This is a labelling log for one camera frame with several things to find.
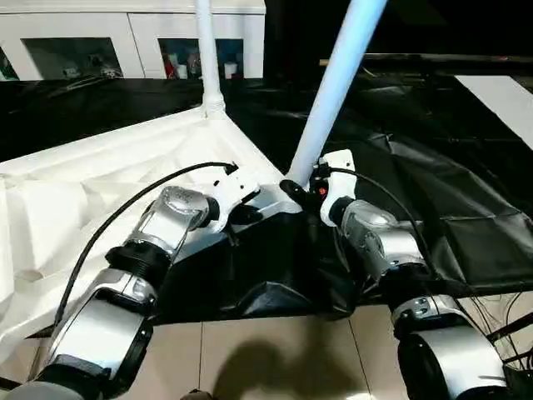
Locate black work mat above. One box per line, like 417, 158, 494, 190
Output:
0, 52, 533, 322

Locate black left wrist camera cable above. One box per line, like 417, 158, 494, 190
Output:
53, 161, 239, 326

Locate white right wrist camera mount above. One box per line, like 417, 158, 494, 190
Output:
318, 149, 359, 228

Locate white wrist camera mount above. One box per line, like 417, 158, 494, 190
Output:
206, 166, 263, 234
318, 149, 359, 228

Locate long black rod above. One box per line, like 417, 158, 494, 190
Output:
320, 52, 533, 67

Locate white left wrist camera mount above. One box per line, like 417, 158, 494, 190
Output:
206, 166, 263, 234

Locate white plastic table leg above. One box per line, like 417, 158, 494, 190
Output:
285, 0, 391, 187
195, 0, 227, 120

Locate flat white board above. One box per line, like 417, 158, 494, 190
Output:
453, 74, 533, 151

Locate white glass door cabinet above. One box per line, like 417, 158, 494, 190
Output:
0, 0, 267, 81

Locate black tangled wires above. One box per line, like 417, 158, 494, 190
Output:
457, 291, 533, 400

